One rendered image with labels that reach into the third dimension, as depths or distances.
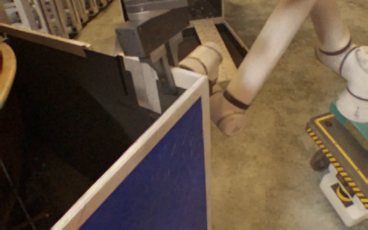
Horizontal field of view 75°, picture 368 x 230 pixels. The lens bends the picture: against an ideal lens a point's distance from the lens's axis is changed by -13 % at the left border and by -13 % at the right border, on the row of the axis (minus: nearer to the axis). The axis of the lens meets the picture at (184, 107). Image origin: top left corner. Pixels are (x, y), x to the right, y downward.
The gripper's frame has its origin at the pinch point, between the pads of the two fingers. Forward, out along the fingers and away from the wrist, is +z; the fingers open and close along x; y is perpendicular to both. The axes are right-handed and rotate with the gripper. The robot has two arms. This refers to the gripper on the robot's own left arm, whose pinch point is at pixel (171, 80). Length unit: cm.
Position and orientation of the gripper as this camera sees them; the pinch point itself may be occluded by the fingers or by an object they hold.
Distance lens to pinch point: 50.9
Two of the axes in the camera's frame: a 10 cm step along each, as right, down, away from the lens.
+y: -8.1, -1.7, 5.6
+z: 2.3, 8.0, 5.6
